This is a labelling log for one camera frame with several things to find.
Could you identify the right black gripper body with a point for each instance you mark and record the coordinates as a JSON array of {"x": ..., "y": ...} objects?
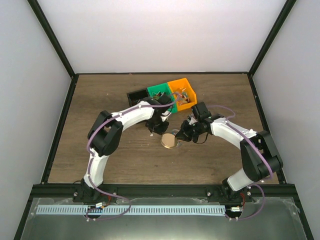
[{"x": 192, "y": 132}]

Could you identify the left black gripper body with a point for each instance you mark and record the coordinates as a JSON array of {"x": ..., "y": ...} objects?
[{"x": 154, "y": 124}]

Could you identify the clear plastic jar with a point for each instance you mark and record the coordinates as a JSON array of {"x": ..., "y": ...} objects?
[{"x": 177, "y": 142}]

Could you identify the green candy bin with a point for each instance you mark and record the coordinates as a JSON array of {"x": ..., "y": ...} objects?
[{"x": 156, "y": 91}]

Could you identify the cream jar lid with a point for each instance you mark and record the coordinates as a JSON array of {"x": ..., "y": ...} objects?
[{"x": 167, "y": 140}]

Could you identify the orange candy bin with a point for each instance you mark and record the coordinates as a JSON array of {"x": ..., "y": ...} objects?
[{"x": 183, "y": 93}]

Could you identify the black candy bin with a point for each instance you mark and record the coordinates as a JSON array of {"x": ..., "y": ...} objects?
[{"x": 135, "y": 96}]

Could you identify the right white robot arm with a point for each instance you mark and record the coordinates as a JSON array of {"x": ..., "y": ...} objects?
[{"x": 259, "y": 155}]

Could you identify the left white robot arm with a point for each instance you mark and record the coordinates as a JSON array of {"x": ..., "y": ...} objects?
[{"x": 105, "y": 135}]

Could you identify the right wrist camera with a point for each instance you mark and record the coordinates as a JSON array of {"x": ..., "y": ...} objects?
[{"x": 191, "y": 120}]

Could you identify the light blue slotted rail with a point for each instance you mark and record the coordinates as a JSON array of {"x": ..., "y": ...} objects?
[{"x": 135, "y": 210}]

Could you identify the black front frame beam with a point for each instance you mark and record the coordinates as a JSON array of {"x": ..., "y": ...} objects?
[{"x": 73, "y": 190}]

